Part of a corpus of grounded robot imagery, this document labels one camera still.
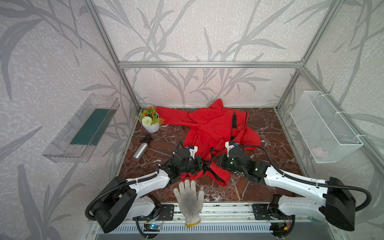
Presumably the clear acrylic wall shelf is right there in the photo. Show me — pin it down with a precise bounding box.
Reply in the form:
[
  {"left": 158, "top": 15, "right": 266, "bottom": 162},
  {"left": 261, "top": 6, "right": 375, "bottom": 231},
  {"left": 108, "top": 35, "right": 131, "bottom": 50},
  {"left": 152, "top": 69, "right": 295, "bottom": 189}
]
[{"left": 42, "top": 94, "right": 120, "bottom": 163}]

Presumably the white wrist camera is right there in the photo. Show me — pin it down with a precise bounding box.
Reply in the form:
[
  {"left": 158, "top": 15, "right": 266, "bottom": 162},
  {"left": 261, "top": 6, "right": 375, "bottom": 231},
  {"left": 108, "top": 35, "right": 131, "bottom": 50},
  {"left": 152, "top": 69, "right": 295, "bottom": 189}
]
[
  {"left": 186, "top": 145, "right": 198, "bottom": 159},
  {"left": 225, "top": 141, "right": 239, "bottom": 157}
]

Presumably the white ribbed flower pot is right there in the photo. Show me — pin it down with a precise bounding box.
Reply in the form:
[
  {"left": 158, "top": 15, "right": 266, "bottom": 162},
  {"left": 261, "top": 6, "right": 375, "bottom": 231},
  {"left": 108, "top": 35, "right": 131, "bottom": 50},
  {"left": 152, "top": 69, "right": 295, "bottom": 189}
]
[{"left": 141, "top": 116, "right": 160, "bottom": 133}]

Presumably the artificial green flower plant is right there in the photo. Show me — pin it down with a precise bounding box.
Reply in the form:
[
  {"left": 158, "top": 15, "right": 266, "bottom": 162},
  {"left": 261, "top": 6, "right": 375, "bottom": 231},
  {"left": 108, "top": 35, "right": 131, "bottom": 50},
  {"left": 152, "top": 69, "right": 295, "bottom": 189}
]
[{"left": 136, "top": 106, "right": 164, "bottom": 127}]

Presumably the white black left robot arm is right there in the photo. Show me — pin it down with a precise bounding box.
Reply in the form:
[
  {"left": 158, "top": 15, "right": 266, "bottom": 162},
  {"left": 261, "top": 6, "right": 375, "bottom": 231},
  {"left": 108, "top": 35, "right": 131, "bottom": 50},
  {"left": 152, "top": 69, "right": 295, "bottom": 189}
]
[{"left": 85, "top": 146, "right": 205, "bottom": 233}]

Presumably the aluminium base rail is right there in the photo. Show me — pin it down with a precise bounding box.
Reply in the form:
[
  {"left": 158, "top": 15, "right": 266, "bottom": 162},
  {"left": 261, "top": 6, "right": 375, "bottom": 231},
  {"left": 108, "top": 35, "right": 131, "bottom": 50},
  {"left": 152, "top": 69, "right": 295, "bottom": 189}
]
[{"left": 90, "top": 202, "right": 333, "bottom": 239}]

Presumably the white wire mesh basket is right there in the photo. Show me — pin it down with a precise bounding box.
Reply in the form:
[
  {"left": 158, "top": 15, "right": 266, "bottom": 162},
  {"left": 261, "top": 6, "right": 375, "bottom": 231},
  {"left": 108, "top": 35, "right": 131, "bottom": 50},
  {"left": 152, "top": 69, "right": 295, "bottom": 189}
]
[{"left": 290, "top": 91, "right": 364, "bottom": 164}]

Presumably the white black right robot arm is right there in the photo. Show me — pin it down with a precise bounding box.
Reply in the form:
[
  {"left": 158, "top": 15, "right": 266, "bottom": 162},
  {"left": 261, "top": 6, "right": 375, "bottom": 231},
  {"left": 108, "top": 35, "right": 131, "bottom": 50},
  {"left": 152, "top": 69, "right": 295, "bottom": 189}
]
[{"left": 216, "top": 147, "right": 356, "bottom": 232}]

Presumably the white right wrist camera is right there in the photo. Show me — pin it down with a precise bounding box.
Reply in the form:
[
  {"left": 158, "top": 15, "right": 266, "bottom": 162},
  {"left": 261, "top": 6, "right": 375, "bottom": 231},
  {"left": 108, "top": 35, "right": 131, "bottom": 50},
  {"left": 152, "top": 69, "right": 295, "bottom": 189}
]
[{"left": 225, "top": 141, "right": 239, "bottom": 157}]

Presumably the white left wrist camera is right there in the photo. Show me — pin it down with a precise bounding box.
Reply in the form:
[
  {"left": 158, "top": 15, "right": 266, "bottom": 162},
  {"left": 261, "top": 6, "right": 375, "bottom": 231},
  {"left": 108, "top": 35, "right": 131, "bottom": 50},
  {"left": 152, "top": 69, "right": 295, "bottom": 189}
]
[{"left": 186, "top": 145, "right": 198, "bottom": 159}]

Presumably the white knit work glove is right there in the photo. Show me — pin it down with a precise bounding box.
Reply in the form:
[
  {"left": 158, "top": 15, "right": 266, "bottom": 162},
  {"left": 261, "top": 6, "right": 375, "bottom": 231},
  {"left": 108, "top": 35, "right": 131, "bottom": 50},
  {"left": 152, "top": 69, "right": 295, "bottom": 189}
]
[{"left": 173, "top": 180, "right": 205, "bottom": 228}]

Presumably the silver spray bottle black nozzle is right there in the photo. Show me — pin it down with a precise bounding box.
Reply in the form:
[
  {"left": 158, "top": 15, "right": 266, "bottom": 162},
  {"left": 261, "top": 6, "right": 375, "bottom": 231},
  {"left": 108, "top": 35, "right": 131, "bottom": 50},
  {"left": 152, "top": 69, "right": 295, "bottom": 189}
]
[{"left": 133, "top": 135, "right": 153, "bottom": 161}]

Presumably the red jacket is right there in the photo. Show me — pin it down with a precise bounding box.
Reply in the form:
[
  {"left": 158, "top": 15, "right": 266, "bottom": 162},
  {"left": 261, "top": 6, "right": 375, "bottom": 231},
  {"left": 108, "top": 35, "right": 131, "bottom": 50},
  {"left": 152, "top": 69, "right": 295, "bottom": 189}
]
[{"left": 157, "top": 99, "right": 261, "bottom": 187}]

